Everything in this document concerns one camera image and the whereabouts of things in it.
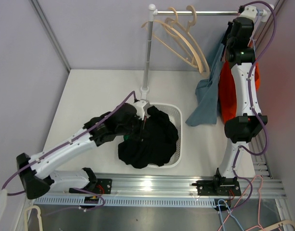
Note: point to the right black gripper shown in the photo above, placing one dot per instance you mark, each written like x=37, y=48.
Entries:
x=224, y=40

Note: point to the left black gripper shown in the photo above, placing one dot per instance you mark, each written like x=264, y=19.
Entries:
x=139, y=121

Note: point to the black t shirt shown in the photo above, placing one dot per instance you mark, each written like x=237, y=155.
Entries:
x=159, y=143

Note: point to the beige wooden hanger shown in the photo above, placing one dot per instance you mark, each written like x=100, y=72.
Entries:
x=194, y=54
x=172, y=46

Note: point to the orange t shirt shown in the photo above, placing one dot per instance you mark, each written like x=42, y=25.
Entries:
x=227, y=94

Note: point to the blue grey t shirt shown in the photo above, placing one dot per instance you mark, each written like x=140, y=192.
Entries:
x=206, y=91

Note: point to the blue wire hanger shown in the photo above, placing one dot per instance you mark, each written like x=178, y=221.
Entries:
x=252, y=40
x=221, y=204

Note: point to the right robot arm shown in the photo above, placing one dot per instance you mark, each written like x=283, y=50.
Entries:
x=241, y=113

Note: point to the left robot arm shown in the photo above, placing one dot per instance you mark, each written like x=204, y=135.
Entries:
x=39, y=174

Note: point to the beige hanger bottom right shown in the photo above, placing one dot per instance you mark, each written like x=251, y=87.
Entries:
x=280, y=224

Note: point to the white metal clothes rack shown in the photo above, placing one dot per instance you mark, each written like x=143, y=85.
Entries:
x=186, y=16

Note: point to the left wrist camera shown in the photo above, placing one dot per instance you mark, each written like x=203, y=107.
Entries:
x=141, y=106

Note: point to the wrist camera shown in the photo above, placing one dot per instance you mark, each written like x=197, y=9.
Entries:
x=141, y=106
x=249, y=12

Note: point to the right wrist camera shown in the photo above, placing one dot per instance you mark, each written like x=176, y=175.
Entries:
x=249, y=12

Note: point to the aluminium rail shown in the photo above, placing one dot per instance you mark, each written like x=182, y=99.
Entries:
x=179, y=186

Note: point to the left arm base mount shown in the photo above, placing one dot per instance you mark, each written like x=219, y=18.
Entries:
x=98, y=186

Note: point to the white slotted cable duct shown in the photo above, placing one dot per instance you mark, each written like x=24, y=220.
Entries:
x=126, y=201

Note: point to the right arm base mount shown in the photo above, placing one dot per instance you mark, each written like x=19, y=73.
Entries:
x=218, y=187

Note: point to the blue wire hanger on floor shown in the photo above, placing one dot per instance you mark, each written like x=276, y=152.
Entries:
x=221, y=204

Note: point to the pink wire hanger on floor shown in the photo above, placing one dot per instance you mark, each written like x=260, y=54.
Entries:
x=258, y=226

